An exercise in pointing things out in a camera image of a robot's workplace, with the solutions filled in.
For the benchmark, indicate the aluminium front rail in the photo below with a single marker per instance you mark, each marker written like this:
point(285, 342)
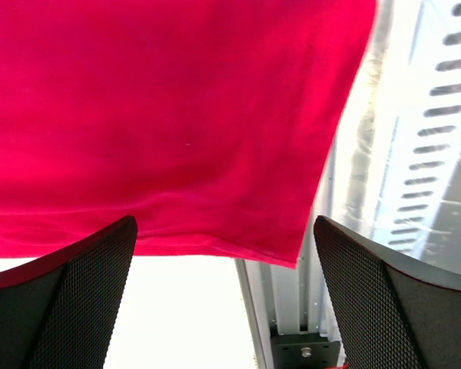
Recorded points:
point(360, 184)

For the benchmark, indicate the magenta t shirt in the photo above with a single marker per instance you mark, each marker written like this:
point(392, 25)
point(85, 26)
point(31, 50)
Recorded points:
point(208, 121)

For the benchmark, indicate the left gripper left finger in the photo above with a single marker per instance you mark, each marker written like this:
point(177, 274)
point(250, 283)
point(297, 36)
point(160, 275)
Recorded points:
point(59, 310)

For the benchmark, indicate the slotted white cable duct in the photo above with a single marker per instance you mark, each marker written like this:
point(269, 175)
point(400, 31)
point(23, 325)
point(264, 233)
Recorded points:
point(426, 145)

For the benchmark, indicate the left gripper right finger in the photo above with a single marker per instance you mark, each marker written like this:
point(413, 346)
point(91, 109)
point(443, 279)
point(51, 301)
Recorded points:
point(392, 311)

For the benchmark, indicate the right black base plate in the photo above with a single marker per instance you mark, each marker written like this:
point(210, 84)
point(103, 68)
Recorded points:
point(304, 351)

